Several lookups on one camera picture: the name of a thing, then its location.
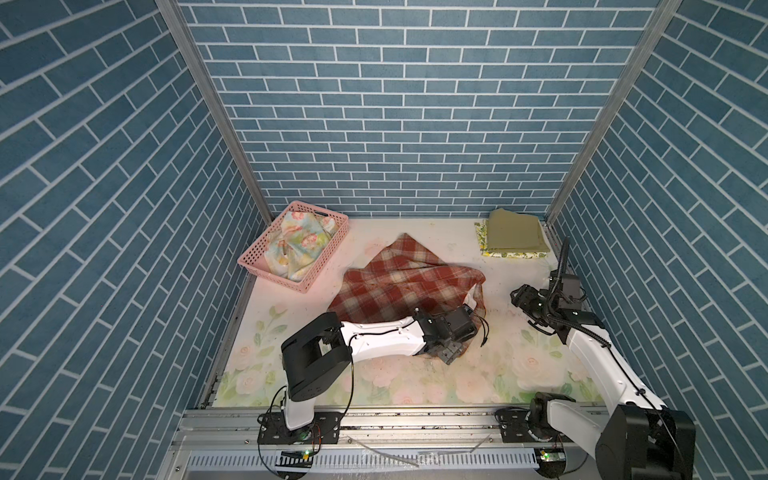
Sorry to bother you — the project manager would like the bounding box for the red patterned skirt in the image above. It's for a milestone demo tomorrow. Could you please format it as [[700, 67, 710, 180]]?
[[328, 234, 490, 363]]

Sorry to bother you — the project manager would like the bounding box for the olive green skirt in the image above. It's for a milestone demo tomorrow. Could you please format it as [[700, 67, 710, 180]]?
[[486, 209, 549, 254]]

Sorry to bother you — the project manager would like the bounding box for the lemon print skirt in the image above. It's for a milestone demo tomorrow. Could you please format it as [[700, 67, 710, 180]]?
[[474, 220, 551, 259]]

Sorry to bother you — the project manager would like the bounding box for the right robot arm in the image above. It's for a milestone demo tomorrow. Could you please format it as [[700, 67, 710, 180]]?
[[510, 272, 696, 479]]

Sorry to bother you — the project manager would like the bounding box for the pink perforated plastic basket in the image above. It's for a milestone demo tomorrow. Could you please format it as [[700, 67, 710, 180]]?
[[238, 201, 349, 293]]

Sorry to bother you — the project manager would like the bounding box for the pastel floral skirt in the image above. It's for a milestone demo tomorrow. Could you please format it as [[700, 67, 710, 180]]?
[[265, 211, 338, 282]]

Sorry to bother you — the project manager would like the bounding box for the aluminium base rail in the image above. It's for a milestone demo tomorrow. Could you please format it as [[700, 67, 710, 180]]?
[[160, 405, 603, 479]]

